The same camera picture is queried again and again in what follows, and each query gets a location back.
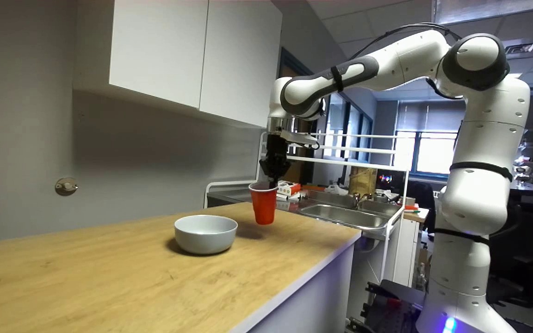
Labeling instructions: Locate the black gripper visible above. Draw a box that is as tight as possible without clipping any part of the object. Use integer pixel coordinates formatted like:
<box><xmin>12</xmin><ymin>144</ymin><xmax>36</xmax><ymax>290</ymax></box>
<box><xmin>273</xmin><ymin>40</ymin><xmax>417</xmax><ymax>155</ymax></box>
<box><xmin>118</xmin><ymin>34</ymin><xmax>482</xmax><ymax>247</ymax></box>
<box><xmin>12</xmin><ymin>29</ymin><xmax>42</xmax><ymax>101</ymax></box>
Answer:
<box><xmin>258</xmin><ymin>132</ymin><xmax>290</xmax><ymax>186</ymax></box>

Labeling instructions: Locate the red plastic cup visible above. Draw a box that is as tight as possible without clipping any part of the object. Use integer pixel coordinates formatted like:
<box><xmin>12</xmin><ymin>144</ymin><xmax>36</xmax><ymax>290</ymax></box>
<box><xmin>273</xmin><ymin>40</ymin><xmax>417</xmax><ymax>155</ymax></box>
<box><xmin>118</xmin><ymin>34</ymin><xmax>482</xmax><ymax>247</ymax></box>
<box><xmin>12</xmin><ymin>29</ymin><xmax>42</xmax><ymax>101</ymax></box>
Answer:
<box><xmin>249</xmin><ymin>184</ymin><xmax>277</xmax><ymax>223</ymax></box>

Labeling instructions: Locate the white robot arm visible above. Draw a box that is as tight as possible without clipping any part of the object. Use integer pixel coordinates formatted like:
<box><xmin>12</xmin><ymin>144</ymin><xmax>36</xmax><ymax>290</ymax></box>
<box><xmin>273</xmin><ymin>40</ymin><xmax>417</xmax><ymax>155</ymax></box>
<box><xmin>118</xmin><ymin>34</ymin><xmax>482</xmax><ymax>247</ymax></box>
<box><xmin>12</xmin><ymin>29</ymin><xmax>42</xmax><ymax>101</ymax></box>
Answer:
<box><xmin>260</xmin><ymin>29</ymin><xmax>530</xmax><ymax>333</ymax></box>

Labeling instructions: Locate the grey ceramic bowl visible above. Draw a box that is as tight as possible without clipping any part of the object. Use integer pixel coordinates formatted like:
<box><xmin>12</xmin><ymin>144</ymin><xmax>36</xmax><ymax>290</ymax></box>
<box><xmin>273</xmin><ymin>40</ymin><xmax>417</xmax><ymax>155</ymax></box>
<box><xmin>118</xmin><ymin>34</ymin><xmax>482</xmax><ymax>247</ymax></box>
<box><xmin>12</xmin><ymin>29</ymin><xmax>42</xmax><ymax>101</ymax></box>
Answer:
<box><xmin>173</xmin><ymin>214</ymin><xmax>238</xmax><ymax>255</ymax></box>

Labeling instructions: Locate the red and white box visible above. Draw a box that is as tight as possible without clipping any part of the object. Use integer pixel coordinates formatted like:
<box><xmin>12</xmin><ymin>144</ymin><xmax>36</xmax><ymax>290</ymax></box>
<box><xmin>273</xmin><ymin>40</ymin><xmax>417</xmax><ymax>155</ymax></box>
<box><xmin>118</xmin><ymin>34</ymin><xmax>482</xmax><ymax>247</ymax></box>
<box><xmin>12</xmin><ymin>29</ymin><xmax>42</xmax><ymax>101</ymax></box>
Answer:
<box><xmin>277</xmin><ymin>181</ymin><xmax>303</xmax><ymax>197</ymax></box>

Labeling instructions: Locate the chrome sink faucet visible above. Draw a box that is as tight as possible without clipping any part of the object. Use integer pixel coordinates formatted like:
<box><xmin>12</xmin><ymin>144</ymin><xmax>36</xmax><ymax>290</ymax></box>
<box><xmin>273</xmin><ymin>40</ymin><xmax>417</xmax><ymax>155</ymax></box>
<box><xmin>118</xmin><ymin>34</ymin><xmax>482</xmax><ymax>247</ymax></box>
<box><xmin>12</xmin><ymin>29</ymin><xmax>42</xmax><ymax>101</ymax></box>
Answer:
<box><xmin>349</xmin><ymin>192</ymin><xmax>367</xmax><ymax>208</ymax></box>

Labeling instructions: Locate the stainless steel sink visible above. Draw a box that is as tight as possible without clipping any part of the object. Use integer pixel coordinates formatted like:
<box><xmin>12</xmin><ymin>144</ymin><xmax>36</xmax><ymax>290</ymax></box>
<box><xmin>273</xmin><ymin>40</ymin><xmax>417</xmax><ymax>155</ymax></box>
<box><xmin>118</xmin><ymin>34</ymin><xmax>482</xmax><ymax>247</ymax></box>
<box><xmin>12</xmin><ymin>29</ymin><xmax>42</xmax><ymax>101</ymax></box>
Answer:
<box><xmin>299</xmin><ymin>203</ymin><xmax>395</xmax><ymax>230</ymax></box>

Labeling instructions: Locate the white base cabinet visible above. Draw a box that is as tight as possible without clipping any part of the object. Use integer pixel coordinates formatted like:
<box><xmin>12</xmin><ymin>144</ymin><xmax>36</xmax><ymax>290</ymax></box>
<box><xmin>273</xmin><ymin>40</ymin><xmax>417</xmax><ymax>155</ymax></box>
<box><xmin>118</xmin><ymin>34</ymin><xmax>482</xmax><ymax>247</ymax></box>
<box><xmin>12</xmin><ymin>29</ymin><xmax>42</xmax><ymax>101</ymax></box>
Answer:
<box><xmin>229</xmin><ymin>245</ymin><xmax>353</xmax><ymax>333</ymax></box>

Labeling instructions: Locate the bright window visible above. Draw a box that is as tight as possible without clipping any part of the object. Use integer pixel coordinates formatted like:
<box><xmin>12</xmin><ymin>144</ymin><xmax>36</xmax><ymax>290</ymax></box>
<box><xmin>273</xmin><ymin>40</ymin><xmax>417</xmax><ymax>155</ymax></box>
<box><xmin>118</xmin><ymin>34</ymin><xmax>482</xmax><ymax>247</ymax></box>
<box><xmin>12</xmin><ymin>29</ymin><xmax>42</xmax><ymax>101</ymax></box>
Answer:
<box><xmin>393</xmin><ymin>101</ymin><xmax>464</xmax><ymax>175</ymax></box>

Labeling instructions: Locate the white dish rack frame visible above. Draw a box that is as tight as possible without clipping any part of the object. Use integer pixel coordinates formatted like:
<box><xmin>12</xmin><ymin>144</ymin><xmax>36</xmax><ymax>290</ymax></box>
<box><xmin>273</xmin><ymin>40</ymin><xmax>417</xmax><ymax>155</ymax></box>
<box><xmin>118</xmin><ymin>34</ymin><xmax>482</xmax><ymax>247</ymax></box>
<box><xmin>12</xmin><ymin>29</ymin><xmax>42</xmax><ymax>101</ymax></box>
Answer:
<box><xmin>203</xmin><ymin>132</ymin><xmax>406</xmax><ymax>240</ymax></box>

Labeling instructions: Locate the white wall cabinet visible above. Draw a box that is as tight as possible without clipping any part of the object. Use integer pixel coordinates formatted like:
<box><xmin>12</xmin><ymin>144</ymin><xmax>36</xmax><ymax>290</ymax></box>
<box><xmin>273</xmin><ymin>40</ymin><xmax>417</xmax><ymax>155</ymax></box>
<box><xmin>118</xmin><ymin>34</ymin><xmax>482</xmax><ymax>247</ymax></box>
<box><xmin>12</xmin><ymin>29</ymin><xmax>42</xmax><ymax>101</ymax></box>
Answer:
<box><xmin>71</xmin><ymin>0</ymin><xmax>284</xmax><ymax>129</ymax></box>

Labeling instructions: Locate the round wall knob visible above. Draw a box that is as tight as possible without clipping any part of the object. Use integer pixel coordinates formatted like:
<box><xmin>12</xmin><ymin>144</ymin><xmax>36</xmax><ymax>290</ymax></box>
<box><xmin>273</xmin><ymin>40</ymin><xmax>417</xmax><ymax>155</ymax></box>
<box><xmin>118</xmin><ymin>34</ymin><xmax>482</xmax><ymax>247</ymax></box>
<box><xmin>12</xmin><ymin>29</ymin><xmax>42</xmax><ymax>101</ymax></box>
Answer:
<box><xmin>53</xmin><ymin>177</ymin><xmax>79</xmax><ymax>195</ymax></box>

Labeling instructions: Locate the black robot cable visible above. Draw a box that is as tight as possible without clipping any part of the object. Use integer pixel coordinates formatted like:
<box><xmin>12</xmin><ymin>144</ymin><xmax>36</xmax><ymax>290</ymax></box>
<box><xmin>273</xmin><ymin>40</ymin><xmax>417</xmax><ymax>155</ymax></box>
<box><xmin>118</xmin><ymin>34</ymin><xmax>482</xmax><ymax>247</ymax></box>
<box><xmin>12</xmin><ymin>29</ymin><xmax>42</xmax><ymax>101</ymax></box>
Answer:
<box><xmin>338</xmin><ymin>21</ymin><xmax>466</xmax><ymax>99</ymax></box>

